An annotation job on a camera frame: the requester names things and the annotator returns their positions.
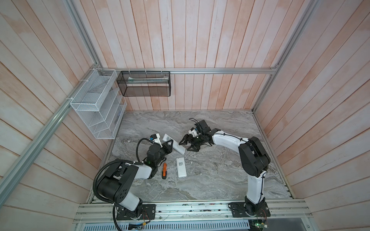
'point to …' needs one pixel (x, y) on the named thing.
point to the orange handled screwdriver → (164, 173)
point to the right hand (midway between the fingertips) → (182, 146)
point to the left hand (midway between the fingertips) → (173, 142)
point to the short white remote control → (181, 167)
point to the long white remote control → (177, 146)
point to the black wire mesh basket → (145, 83)
